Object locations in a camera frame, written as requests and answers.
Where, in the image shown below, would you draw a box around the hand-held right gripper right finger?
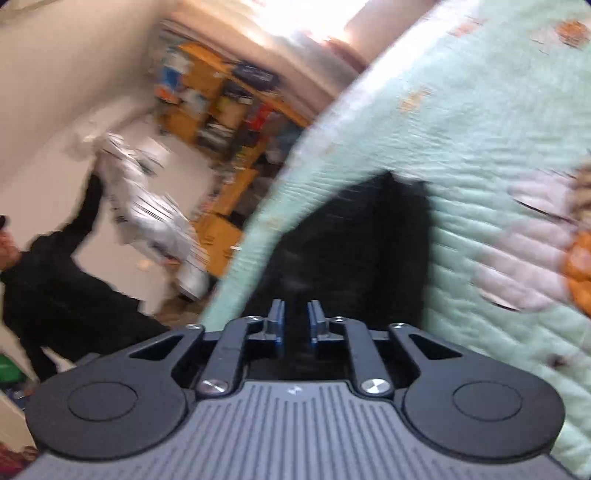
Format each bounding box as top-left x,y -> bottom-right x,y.
307,300 -> 463,397

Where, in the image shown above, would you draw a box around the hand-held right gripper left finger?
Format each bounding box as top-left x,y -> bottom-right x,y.
129,299 -> 285,398

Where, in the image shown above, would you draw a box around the black pants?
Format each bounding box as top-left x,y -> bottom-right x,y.
240,171 -> 432,384

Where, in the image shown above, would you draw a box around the wooden desk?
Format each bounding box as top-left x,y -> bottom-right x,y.
191,166 -> 259,278

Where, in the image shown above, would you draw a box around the white striped cloth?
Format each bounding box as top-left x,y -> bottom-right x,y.
92,131 -> 211,303

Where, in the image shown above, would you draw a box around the wooden bookshelf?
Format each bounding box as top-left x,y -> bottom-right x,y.
152,39 -> 310,167

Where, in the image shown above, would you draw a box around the dark blue hanging bag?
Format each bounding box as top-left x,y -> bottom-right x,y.
231,60 -> 280,90

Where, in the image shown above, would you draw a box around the green printed box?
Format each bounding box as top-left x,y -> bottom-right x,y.
0,353 -> 26,391

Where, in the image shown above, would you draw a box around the green quilted bedspread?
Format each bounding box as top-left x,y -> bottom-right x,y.
198,0 -> 591,457

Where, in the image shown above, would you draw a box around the window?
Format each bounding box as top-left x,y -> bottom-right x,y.
249,0 -> 370,42

